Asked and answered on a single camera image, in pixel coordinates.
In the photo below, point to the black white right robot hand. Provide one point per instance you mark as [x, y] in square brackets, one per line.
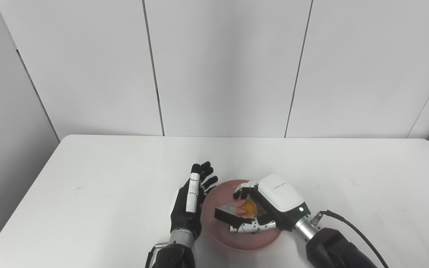
[279, 195]

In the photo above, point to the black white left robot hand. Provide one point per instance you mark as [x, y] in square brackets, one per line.
[184, 217]

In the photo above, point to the chocolate cake slice with fruit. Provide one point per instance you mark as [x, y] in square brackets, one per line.
[229, 214]

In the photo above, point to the pink round plate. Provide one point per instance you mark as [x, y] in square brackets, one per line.
[244, 240]

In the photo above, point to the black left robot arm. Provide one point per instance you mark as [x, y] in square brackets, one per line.
[173, 255]

